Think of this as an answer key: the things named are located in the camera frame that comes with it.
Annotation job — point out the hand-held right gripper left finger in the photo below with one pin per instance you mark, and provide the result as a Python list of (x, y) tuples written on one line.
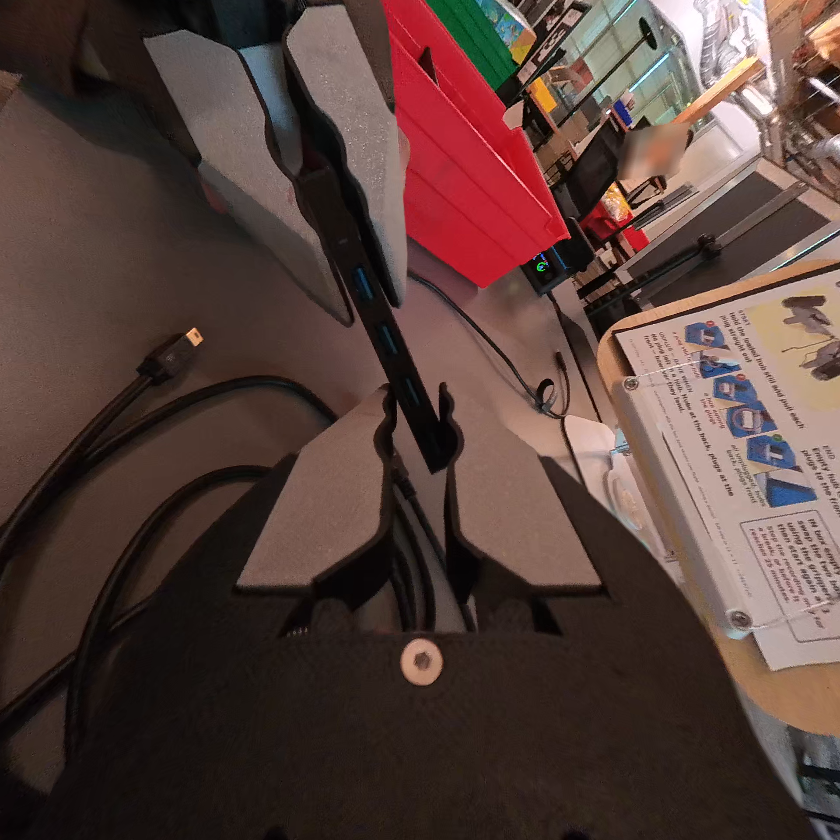
[(321, 512)]

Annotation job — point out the slim black USB hub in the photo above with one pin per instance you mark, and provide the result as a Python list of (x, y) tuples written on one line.
[(380, 328)]

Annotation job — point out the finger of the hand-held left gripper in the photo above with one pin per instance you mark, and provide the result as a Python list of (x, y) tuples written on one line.
[(367, 164), (236, 131)]

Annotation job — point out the wooden instruction board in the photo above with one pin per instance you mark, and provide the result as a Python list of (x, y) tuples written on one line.
[(722, 459)]

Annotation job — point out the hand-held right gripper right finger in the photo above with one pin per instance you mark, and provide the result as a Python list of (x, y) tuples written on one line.
[(518, 518)]

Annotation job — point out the green plastic bin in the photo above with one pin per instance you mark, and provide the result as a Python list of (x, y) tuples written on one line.
[(485, 33)]

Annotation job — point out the black charger with display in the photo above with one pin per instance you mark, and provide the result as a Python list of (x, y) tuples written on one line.
[(564, 262)]

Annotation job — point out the red plastic bin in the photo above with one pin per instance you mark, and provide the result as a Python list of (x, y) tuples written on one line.
[(472, 184)]

